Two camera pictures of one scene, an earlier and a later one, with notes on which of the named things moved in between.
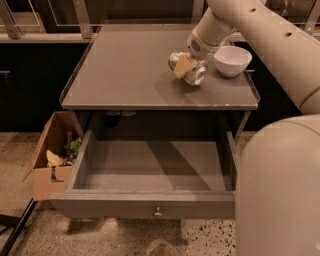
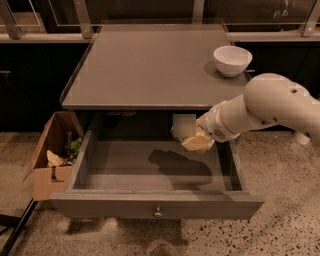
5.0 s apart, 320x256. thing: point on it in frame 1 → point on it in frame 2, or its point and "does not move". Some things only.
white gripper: x=197 y=48 → x=215 y=123
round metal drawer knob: x=157 y=214 does not move
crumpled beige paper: x=53 y=160 does not move
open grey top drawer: x=150 y=175 does not move
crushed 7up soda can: x=186 y=68 → x=184 y=126
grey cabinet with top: x=120 y=83 does not move
